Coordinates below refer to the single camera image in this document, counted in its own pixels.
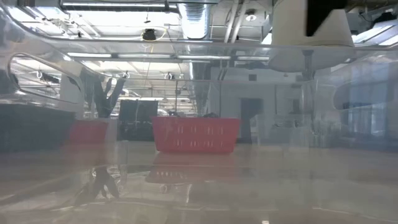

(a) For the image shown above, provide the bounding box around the black plastic basket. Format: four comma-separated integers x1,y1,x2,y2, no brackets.
0,104,76,153

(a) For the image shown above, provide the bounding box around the red plastic basket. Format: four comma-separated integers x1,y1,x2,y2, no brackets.
151,116,242,155

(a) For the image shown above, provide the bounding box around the clear plastic bin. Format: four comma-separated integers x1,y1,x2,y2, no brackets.
251,113,312,147
0,0,398,224

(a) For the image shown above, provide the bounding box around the black rectangular panel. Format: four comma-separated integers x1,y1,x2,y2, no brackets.
119,99,159,141

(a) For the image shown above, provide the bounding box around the black ceiling fixture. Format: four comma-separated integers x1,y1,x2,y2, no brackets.
142,28,157,42

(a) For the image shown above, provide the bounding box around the silver ventilation duct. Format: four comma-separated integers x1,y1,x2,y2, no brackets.
177,0,213,40

